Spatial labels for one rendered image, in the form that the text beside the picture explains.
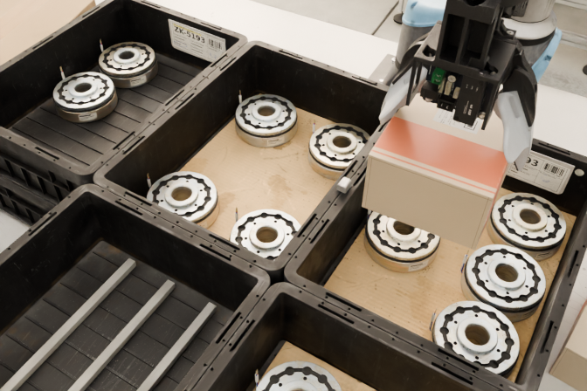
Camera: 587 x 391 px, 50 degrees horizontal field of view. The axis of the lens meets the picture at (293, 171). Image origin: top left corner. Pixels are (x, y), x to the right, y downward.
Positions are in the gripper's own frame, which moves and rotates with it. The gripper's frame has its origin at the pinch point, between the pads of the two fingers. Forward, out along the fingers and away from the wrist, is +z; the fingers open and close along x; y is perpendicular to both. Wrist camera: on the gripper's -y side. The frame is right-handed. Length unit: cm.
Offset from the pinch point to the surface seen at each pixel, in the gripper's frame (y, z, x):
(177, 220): 10.6, 17.3, -28.8
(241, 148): -13.4, 27.5, -34.5
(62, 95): -8, 25, -66
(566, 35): -194, 98, 5
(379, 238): -4.2, 24.5, -6.8
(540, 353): 7.9, 17.3, 15.6
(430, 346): 12.6, 17.3, 5.0
